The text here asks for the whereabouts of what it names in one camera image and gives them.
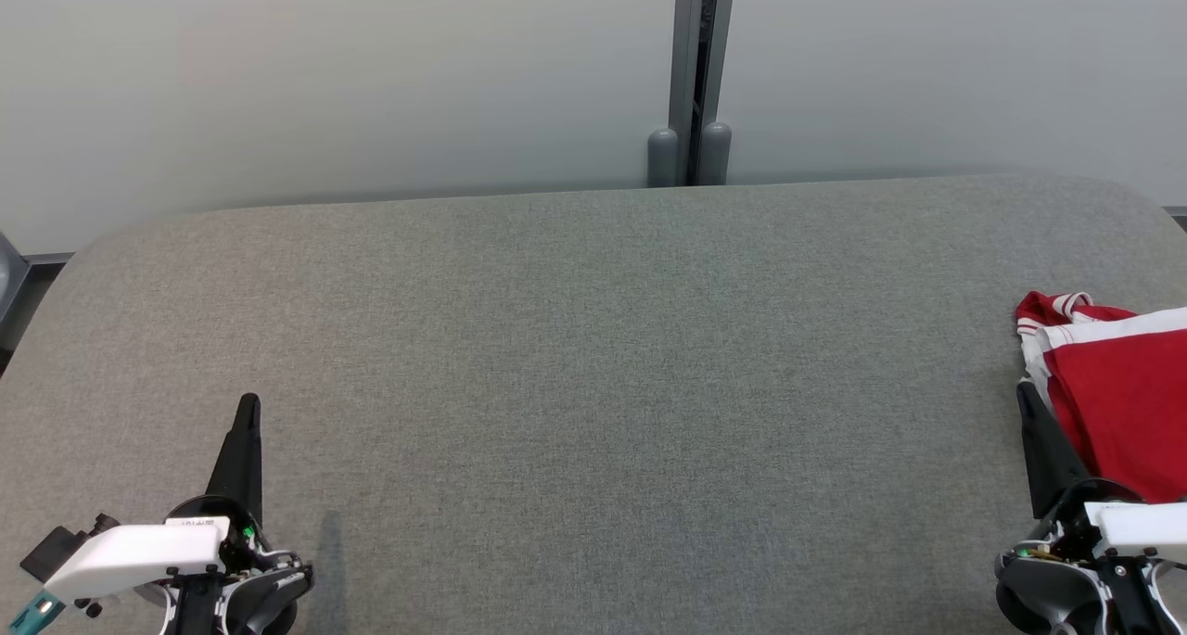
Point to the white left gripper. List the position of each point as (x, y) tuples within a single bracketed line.
[(139, 556)]

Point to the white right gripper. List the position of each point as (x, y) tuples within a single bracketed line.
[(1141, 528)]

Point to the red shorts with white stripe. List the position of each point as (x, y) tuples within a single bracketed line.
[(1131, 403)]

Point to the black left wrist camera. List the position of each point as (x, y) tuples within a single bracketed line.
[(57, 547)]

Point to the grey cylindrical post cap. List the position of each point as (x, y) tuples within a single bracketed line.
[(662, 158), (715, 153)]

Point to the grey metal partition post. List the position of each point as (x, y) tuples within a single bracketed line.
[(700, 51)]

